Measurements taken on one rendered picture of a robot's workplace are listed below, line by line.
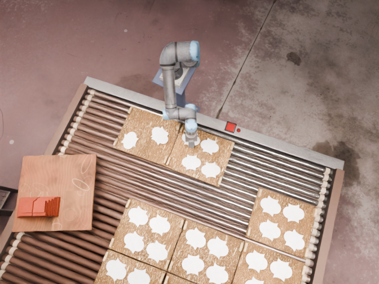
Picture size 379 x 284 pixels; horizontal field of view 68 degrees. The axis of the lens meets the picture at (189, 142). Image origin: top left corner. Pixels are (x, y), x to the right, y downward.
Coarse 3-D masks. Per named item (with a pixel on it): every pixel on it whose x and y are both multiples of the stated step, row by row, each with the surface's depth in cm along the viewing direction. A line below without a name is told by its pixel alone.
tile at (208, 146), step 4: (204, 140) 208; (208, 140) 208; (212, 140) 208; (204, 144) 208; (208, 144) 208; (212, 144) 208; (216, 144) 208; (204, 148) 207; (208, 148) 207; (212, 148) 207; (216, 148) 207; (208, 152) 206; (212, 152) 206
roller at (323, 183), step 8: (88, 104) 220; (96, 104) 220; (112, 112) 218; (120, 112) 218; (232, 152) 208; (248, 160) 208; (256, 160) 207; (272, 168) 206; (280, 168) 205; (296, 176) 204; (304, 176) 203; (320, 184) 202; (328, 184) 202
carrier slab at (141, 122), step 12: (132, 120) 214; (144, 120) 214; (156, 120) 214; (168, 120) 214; (120, 132) 211; (144, 132) 211; (120, 144) 209; (144, 144) 209; (156, 144) 209; (168, 144) 209; (144, 156) 206; (156, 156) 206; (168, 156) 206
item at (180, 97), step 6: (192, 72) 233; (156, 78) 232; (186, 78) 232; (156, 84) 232; (162, 84) 230; (186, 84) 230; (180, 90) 229; (180, 96) 256; (180, 102) 267; (186, 102) 319; (198, 108) 317
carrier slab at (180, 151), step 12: (180, 132) 211; (204, 132) 211; (180, 144) 209; (228, 144) 209; (180, 156) 206; (204, 156) 206; (216, 156) 206; (228, 156) 206; (180, 168) 203; (204, 180) 201; (216, 180) 201
